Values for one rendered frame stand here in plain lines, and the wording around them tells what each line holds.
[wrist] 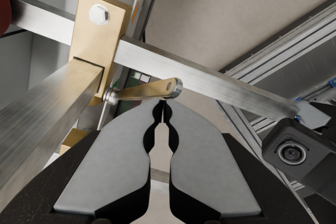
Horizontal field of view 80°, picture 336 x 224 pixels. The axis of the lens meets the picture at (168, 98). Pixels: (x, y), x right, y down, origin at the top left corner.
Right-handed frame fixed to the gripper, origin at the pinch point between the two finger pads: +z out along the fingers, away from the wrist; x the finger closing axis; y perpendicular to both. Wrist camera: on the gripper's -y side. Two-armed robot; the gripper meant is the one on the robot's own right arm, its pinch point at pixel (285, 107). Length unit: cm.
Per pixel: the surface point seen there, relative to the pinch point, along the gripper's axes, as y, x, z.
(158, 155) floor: 10, -92, 83
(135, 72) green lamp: -24.1, -8.4, 12.4
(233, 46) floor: 19, -3, 83
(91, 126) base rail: -30.0, -25.7, 12.5
